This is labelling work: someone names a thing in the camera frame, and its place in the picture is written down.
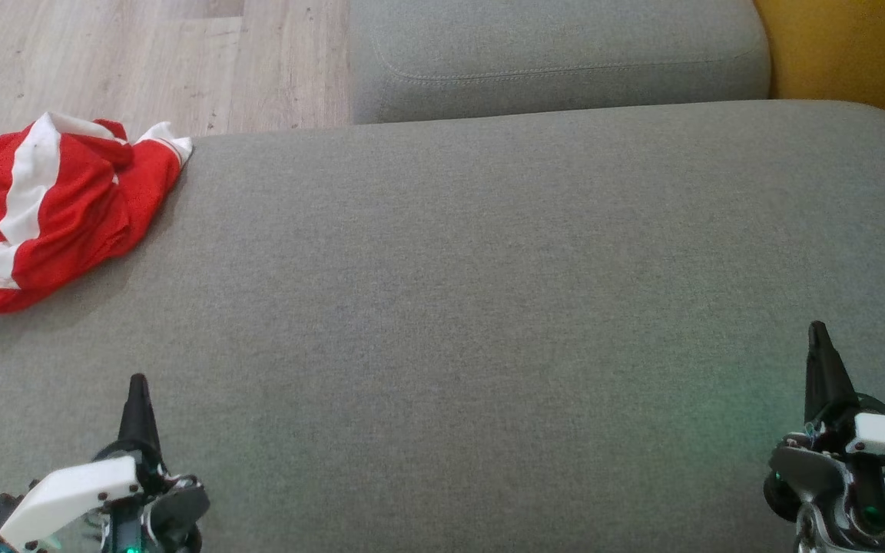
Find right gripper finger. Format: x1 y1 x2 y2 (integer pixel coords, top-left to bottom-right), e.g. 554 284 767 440
804 320 863 432

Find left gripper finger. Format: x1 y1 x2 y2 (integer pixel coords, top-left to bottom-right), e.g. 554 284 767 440
118 373 163 462

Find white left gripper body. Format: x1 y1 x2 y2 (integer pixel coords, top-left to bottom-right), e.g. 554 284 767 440
0 453 210 553

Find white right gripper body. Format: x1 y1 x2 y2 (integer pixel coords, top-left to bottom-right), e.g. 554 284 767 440
764 393 885 553

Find red and white shorts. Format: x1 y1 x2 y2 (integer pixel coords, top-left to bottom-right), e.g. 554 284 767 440
0 111 194 318

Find large grey sofa chaise seat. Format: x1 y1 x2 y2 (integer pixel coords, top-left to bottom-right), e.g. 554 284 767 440
0 100 885 553

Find yellow sofa backrest cushion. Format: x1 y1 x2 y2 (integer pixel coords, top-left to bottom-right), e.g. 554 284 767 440
754 0 885 147

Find grey sofa seat cushion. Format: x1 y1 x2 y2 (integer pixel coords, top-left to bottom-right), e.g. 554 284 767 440
349 0 772 125

